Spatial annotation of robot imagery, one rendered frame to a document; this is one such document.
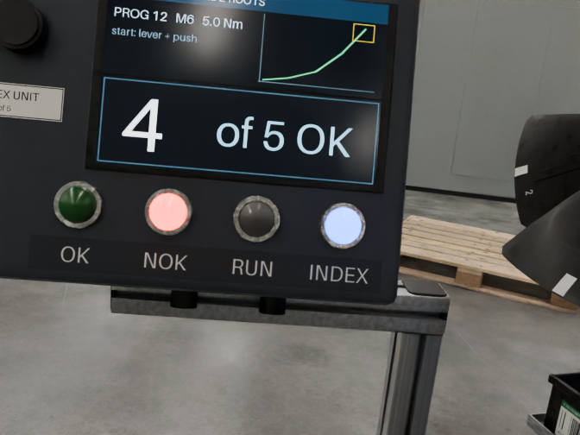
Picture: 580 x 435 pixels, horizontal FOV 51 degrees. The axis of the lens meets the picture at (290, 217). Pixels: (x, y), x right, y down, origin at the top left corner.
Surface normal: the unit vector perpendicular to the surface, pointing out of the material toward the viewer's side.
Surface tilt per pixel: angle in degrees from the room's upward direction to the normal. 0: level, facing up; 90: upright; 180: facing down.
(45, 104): 75
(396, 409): 90
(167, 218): 80
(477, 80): 90
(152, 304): 90
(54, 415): 0
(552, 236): 52
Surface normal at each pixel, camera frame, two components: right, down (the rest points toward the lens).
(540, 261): -0.54, -0.53
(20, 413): 0.10, -0.96
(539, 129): -0.91, -0.25
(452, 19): -0.15, 0.23
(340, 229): 0.01, 0.05
